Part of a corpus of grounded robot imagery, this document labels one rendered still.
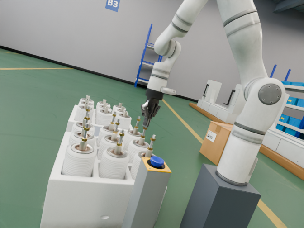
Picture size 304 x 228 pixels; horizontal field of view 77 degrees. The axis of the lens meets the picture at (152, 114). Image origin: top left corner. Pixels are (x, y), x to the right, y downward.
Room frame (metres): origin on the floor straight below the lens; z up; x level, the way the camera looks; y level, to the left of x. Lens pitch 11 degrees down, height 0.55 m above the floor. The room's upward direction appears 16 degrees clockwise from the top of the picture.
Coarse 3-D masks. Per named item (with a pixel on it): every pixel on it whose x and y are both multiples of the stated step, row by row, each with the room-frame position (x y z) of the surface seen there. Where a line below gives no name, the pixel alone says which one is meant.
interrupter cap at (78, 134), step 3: (75, 132) 0.70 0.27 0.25; (78, 132) 0.71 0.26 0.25; (75, 135) 0.67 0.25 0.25; (78, 135) 0.68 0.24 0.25; (87, 135) 0.71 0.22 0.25; (90, 135) 0.72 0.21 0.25; (93, 135) 0.72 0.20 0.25; (81, 138) 0.67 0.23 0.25; (87, 138) 0.68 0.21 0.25; (90, 138) 0.69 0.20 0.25
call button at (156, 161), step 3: (153, 156) 0.51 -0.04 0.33; (150, 159) 0.50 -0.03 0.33; (153, 159) 0.49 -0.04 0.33; (156, 159) 0.50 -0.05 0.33; (159, 159) 0.50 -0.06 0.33; (162, 159) 0.51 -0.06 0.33; (153, 162) 0.49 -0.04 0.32; (156, 162) 0.48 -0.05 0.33; (159, 162) 0.49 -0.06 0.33; (162, 162) 0.49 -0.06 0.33; (153, 165) 0.49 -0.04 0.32; (156, 165) 0.49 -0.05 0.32; (159, 165) 0.48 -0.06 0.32
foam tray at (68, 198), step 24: (96, 144) 0.81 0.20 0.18; (96, 168) 0.62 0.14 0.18; (48, 192) 0.50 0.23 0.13; (72, 192) 0.52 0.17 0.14; (96, 192) 0.55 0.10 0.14; (120, 192) 0.57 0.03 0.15; (48, 216) 0.50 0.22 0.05; (72, 216) 0.53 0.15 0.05; (96, 216) 0.55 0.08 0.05; (120, 216) 0.58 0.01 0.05
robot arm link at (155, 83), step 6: (150, 78) 0.77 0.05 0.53; (156, 78) 0.76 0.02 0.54; (162, 78) 0.76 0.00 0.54; (150, 84) 0.76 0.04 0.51; (156, 84) 0.75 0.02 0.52; (162, 84) 0.76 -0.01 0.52; (156, 90) 0.75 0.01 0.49; (162, 90) 0.73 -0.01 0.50; (168, 90) 0.72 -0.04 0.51; (174, 90) 0.77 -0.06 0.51
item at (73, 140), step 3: (72, 135) 0.68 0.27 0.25; (72, 138) 0.66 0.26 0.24; (75, 138) 0.66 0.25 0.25; (78, 138) 0.66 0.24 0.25; (93, 138) 0.70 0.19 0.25; (69, 141) 0.68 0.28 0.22; (72, 141) 0.66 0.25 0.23; (75, 141) 0.66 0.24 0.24; (78, 141) 0.66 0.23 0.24; (90, 141) 0.68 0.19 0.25; (93, 141) 0.69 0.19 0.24; (69, 144) 0.67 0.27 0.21; (90, 144) 0.68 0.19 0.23; (93, 144) 0.69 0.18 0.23
